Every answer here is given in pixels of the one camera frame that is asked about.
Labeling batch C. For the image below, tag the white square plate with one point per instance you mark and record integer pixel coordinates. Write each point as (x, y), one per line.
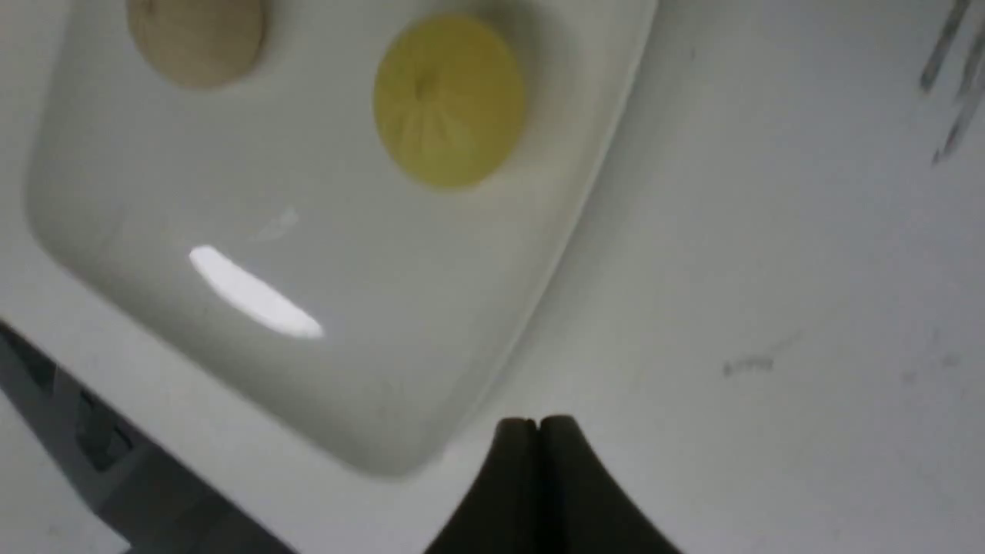
(263, 232)

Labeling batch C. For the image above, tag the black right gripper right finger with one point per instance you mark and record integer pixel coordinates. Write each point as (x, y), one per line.
(584, 510)

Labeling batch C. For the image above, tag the yellow steamed bun on plate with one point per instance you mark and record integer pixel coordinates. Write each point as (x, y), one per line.
(449, 100)

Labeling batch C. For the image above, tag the white steamed bun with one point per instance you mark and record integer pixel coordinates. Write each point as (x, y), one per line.
(198, 45)

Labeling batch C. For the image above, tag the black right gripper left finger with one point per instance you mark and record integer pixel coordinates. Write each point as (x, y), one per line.
(499, 512)

